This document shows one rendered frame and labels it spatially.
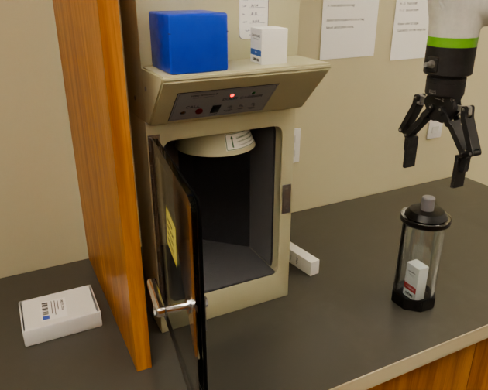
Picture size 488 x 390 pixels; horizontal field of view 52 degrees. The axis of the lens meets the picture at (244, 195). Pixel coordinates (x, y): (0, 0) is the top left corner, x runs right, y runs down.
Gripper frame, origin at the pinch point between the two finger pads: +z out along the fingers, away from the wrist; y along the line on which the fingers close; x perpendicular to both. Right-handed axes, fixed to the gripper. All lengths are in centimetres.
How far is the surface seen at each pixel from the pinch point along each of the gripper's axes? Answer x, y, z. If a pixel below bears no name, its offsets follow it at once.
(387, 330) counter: -13.0, 6.0, 33.0
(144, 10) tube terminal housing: -56, -15, -33
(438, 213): 0.7, 3.0, 9.0
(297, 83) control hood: -31.2, -6.1, -20.5
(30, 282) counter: -81, -50, 33
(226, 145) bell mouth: -40.5, -17.1, -7.0
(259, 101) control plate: -37.0, -9.5, -17.0
